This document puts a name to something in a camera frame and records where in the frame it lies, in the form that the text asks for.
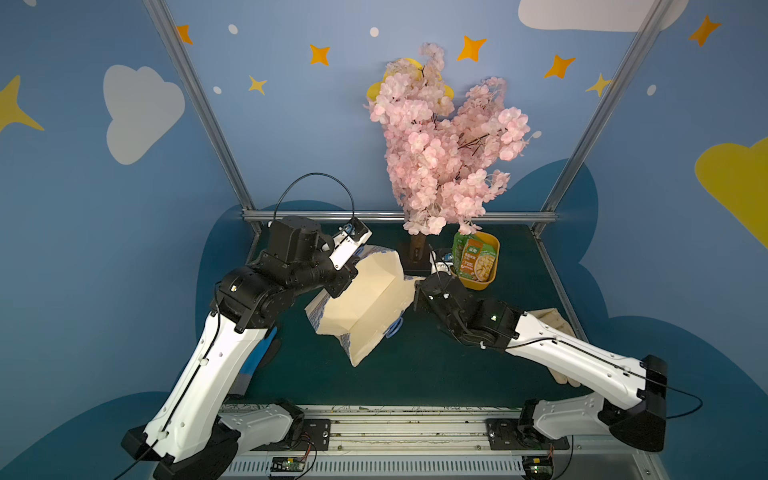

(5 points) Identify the blue checkered paper bag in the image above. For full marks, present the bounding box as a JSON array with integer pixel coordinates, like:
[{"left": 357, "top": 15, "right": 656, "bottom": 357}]
[{"left": 305, "top": 246, "right": 416, "bottom": 367}]

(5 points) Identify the green orange condiment packet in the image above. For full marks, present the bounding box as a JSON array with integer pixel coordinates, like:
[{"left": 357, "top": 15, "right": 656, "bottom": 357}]
[{"left": 453, "top": 234, "right": 497, "bottom": 282}]

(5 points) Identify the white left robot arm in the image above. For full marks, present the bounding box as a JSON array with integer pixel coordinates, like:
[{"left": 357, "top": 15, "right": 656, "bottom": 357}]
[{"left": 121, "top": 216, "right": 372, "bottom": 479}]

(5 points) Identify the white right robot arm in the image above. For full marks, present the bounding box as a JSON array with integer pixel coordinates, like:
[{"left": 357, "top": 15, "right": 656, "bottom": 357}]
[{"left": 415, "top": 272, "right": 668, "bottom": 452}]

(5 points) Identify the yellow plastic tray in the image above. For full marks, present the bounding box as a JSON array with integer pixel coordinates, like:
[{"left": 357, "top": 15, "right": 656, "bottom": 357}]
[{"left": 452, "top": 231, "right": 500, "bottom": 291}]

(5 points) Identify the beige work glove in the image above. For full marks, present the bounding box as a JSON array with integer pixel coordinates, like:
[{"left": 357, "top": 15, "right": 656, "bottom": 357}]
[{"left": 527, "top": 307, "right": 582, "bottom": 388}]

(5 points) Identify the pink blossom artificial tree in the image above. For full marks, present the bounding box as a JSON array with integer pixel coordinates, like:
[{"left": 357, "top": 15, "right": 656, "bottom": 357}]
[{"left": 367, "top": 43, "right": 530, "bottom": 276}]

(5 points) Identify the blue work glove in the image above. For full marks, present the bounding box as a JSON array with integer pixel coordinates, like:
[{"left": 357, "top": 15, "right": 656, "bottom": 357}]
[{"left": 228, "top": 327, "right": 282, "bottom": 398}]

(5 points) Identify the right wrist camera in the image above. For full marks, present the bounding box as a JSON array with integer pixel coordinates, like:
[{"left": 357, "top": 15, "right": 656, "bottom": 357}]
[{"left": 430, "top": 251, "right": 453, "bottom": 275}]

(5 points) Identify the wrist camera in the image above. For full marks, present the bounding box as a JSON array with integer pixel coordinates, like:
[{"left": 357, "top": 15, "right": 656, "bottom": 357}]
[
  {"left": 330, "top": 217, "right": 372, "bottom": 270},
  {"left": 430, "top": 251, "right": 453, "bottom": 275}
]

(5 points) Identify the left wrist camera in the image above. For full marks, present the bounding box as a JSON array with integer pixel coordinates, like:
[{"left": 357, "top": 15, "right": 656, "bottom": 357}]
[{"left": 330, "top": 217, "right": 372, "bottom": 270}]

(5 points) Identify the aluminium back frame rail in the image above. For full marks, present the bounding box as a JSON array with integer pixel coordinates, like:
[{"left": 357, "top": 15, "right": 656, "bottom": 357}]
[{"left": 242, "top": 209, "right": 557, "bottom": 224}]

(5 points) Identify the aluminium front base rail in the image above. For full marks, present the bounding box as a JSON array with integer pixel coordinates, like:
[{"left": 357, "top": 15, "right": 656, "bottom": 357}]
[{"left": 149, "top": 404, "right": 667, "bottom": 480}]

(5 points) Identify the left aluminium frame post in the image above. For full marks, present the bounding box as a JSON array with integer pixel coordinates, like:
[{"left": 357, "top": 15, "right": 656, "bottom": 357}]
[{"left": 143, "top": 0, "right": 262, "bottom": 237}]

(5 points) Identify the aluminium frame post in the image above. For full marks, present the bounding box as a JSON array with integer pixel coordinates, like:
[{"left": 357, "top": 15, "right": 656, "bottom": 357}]
[
  {"left": 143, "top": 0, "right": 262, "bottom": 237},
  {"left": 532, "top": 0, "right": 688, "bottom": 239}
]

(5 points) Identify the right aluminium frame post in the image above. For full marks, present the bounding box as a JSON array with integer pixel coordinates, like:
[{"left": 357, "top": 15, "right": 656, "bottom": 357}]
[{"left": 532, "top": 0, "right": 688, "bottom": 239}]

